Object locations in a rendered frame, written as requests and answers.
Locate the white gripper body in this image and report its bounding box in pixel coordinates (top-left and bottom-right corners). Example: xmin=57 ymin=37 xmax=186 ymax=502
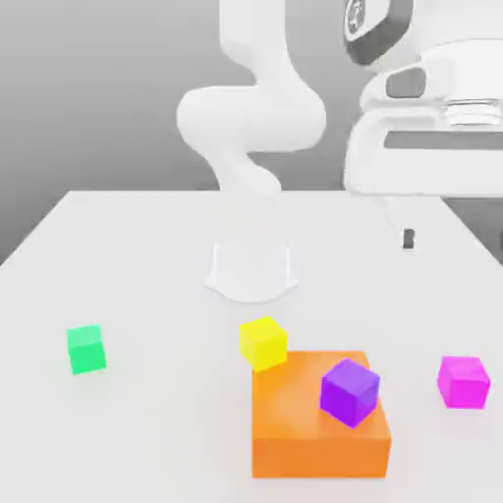
xmin=343 ymin=112 xmax=503 ymax=197

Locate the small magenta cube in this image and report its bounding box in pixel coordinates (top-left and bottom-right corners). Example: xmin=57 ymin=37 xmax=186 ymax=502
xmin=436 ymin=355 xmax=492 ymax=411

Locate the small purple cube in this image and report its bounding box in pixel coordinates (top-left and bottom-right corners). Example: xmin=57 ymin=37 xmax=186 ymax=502
xmin=319 ymin=357 xmax=381 ymax=429

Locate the small yellow cube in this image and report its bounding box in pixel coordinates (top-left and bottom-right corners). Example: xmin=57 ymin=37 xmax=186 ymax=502
xmin=239 ymin=315 xmax=289 ymax=373

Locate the small green cube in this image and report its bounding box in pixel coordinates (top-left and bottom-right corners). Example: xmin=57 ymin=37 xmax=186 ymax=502
xmin=65 ymin=323 xmax=108 ymax=376

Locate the large orange box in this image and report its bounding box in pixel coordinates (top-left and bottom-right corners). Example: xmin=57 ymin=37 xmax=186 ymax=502
xmin=251 ymin=350 xmax=393 ymax=479

